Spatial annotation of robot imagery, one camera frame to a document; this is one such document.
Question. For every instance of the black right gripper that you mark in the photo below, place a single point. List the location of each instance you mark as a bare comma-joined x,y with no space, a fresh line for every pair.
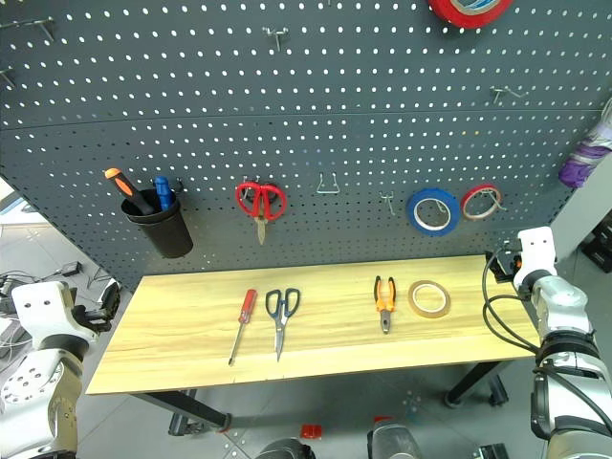
509,265

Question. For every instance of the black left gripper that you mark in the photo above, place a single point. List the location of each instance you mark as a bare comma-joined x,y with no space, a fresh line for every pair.
93,318

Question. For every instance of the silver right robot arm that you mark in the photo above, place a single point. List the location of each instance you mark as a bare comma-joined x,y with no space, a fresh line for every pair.
569,344

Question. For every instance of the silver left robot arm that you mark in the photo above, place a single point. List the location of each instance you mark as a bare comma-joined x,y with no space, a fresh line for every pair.
43,397

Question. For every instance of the grey pegboard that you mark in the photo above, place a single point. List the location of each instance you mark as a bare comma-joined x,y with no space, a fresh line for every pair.
306,134

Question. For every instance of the black power adapter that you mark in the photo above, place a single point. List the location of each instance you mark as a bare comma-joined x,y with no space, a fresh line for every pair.
72,268

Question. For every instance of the thin red tape roll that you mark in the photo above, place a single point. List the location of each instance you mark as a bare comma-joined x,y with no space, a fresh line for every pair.
471,193

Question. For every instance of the black plastic cup holder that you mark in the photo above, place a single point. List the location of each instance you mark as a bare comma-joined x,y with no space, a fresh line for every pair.
162,229

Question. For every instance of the blue tape roll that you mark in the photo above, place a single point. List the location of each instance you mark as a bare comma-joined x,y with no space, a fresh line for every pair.
413,215

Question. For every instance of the clear tan tape roll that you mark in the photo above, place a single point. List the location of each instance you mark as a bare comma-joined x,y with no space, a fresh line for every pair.
415,306

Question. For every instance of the black box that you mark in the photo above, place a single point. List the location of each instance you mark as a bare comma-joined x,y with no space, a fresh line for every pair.
600,248

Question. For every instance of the orange and black screwdriver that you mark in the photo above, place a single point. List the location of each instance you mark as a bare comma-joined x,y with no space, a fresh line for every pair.
125,187

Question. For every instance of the small silver pegboard hook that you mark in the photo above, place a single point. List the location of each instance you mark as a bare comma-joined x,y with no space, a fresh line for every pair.
388,201

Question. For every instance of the black table leg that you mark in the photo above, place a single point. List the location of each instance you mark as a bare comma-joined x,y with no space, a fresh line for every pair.
186,406
473,380

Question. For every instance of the purple and white bundle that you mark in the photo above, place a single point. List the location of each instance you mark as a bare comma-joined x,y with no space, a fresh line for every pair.
585,158

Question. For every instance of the small black floor object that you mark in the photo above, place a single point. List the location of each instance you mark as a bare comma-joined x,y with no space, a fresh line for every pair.
490,452

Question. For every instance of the dark rounded silver shape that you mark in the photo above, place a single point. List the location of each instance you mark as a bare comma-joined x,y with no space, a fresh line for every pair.
392,442

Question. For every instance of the large red tape roll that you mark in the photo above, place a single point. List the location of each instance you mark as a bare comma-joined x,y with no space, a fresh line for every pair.
466,16

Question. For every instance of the short silver pegboard hook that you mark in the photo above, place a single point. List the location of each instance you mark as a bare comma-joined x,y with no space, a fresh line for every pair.
7,77

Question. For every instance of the small red floor object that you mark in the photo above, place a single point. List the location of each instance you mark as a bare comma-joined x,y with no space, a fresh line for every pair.
311,431

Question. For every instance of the long silver pegboard hook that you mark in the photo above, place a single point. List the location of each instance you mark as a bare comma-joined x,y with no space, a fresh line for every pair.
45,26

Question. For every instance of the silver double pegboard hook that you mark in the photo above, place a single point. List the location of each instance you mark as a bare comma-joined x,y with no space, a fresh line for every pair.
277,36

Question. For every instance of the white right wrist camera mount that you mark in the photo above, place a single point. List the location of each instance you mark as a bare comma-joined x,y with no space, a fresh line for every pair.
538,253

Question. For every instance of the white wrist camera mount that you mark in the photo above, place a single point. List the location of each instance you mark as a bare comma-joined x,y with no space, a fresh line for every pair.
538,253
40,311

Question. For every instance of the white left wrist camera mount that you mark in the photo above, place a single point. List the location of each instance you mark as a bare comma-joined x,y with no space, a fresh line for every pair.
40,311

